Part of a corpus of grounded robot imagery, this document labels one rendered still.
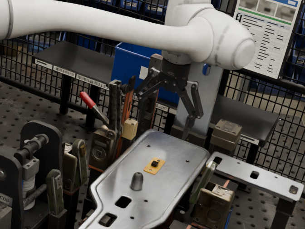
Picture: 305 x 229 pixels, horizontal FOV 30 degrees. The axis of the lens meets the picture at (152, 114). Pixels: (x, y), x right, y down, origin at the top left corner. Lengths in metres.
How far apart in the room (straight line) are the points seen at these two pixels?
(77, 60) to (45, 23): 0.92
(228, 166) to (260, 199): 0.47
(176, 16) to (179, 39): 0.16
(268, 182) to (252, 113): 0.37
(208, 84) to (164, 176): 0.34
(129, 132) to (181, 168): 0.19
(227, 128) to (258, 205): 0.44
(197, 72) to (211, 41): 0.53
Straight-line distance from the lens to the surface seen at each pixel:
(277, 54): 2.00
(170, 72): 1.47
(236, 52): 1.26
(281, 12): 1.96
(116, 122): 1.63
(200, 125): 1.85
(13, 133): 2.28
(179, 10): 1.39
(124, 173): 1.60
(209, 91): 1.79
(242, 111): 2.02
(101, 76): 2.05
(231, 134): 1.79
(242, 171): 1.73
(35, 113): 2.43
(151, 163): 1.64
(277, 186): 1.72
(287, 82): 2.02
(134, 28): 1.24
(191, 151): 1.76
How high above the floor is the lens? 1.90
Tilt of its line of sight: 28 degrees down
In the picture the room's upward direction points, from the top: 11 degrees clockwise
